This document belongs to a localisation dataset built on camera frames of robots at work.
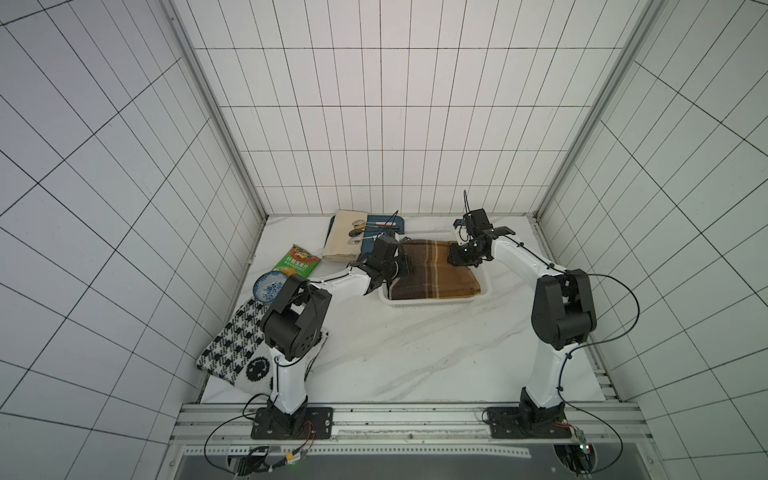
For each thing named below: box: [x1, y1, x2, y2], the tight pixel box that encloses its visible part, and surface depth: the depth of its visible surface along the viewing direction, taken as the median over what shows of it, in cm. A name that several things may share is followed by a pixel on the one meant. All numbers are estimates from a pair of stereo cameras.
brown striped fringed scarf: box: [390, 240, 482, 300], surface depth 91 cm
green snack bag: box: [272, 244, 322, 279], surface depth 106 cm
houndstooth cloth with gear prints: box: [196, 300, 273, 394], surface depth 81 cm
